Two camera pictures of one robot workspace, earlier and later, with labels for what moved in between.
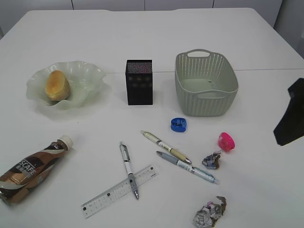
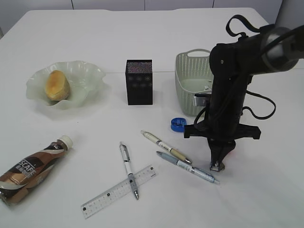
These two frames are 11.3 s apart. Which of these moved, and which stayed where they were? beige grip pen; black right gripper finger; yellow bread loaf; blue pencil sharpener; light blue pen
Moved: black right gripper finger
Stayed: light blue pen; yellow bread loaf; beige grip pen; blue pencil sharpener
